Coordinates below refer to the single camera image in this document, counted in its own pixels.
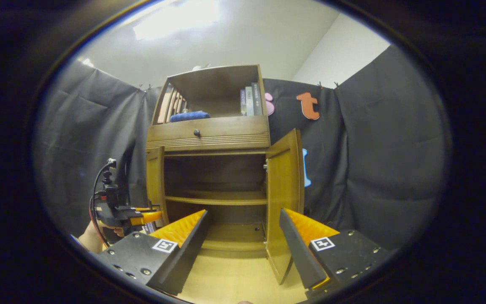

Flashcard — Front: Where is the black backdrop cloth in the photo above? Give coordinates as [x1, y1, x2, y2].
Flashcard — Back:
[34, 44, 452, 254]

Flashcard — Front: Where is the light grey book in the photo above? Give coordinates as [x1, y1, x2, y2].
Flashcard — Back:
[245, 86, 255, 117]

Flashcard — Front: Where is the wooden shoe cabinet door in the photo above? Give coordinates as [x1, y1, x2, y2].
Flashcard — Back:
[265, 129, 305, 285]
[146, 147, 170, 226]

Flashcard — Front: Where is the wooden cabinet drawer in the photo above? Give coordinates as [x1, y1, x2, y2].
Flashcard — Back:
[146, 115, 271, 152]

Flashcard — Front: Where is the blue folded towel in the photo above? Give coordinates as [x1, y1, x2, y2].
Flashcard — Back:
[169, 111, 211, 123]

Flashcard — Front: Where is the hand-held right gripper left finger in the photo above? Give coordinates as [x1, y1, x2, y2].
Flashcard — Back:
[94, 209, 210, 296]

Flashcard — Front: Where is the black red cable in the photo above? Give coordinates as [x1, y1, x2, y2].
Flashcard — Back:
[89, 163, 113, 249]

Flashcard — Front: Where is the wooden inner cabinet shelf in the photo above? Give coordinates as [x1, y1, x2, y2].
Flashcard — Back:
[165, 190, 267, 206]

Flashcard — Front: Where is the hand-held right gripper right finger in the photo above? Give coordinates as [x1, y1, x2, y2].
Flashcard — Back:
[279, 207, 394, 292]

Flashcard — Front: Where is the wooden double-door shoe cabinet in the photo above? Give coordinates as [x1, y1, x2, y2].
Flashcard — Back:
[145, 64, 305, 285]

